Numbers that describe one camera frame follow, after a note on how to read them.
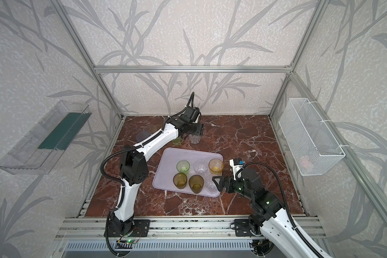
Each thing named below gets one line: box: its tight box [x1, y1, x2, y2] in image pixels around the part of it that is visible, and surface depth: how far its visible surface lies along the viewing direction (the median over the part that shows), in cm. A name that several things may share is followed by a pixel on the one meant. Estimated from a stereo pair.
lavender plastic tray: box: [152, 147, 224, 198], surface depth 88 cm
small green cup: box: [176, 159, 191, 175], surface depth 90 cm
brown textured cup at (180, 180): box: [173, 172, 188, 190], surface depth 86 cm
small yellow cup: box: [208, 158, 224, 176], surface depth 91 cm
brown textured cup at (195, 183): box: [188, 174, 204, 195], surface depth 82 cm
